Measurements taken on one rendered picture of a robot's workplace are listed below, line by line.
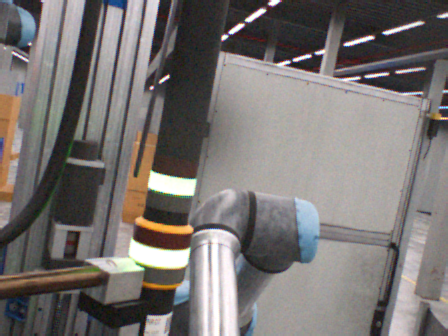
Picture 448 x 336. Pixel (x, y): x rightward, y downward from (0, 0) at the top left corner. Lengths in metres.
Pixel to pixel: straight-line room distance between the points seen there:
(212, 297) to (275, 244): 0.19
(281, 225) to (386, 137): 1.71
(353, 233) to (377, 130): 0.51
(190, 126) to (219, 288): 0.45
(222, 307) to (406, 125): 1.98
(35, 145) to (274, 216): 0.62
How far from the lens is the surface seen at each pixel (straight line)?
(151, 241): 0.36
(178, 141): 0.35
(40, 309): 1.26
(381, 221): 2.61
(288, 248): 0.91
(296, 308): 2.53
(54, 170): 0.30
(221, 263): 0.80
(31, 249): 1.30
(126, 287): 0.35
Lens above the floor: 1.65
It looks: 4 degrees down
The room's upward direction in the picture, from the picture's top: 11 degrees clockwise
